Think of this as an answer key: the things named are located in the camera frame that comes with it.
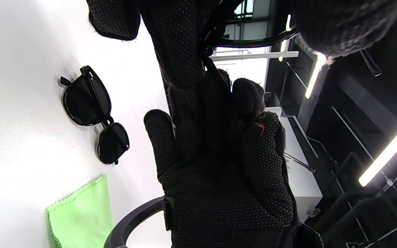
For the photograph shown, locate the person's right hand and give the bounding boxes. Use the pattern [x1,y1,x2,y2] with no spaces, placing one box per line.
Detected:
[143,69,298,248]

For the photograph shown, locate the person's left hand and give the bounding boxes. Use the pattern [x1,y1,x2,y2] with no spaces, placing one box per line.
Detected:
[86,0,397,90]

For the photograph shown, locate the black square sunglasses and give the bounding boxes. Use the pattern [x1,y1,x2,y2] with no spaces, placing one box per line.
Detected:
[200,0,383,173]

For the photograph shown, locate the black sunglasses thin temples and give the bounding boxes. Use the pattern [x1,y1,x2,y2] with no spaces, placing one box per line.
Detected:
[60,65,131,165]

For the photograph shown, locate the green microfibre cloth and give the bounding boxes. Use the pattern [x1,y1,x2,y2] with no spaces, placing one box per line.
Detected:
[46,174,114,248]

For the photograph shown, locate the ceiling light strip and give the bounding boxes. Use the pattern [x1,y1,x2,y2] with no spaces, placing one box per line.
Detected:
[305,52,327,99]
[359,112,397,187]

